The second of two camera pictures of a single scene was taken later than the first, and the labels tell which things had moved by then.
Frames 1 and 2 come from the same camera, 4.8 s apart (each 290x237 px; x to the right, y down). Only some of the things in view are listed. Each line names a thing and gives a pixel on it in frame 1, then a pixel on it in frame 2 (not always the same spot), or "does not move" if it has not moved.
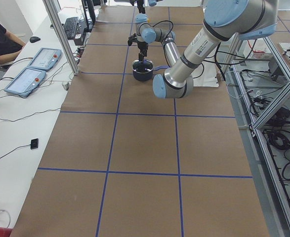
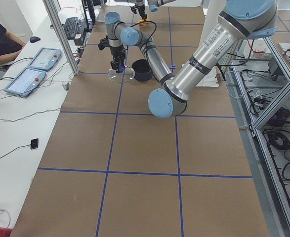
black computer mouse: [33, 39] does not move
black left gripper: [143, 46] -> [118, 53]
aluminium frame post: [66, 49] does not move
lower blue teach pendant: [26, 82] does not move
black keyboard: [70, 25] does not move
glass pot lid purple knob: [145, 67] -> [124, 74]
